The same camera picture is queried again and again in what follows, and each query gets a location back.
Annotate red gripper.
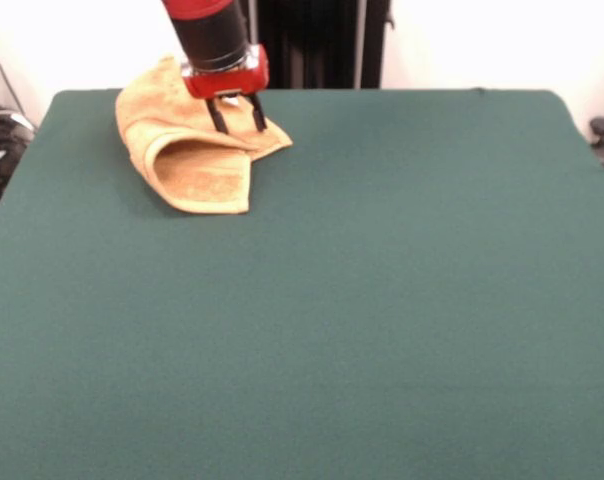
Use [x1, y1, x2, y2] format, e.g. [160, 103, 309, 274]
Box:
[181, 44, 271, 135]

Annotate yellow-orange terry towel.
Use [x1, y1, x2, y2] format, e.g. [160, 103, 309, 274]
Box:
[114, 54, 294, 216]

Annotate dark green table cloth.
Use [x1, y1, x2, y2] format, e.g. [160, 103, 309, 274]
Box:
[0, 87, 604, 480]

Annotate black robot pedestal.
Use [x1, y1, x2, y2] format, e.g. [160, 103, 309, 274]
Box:
[231, 0, 397, 91]

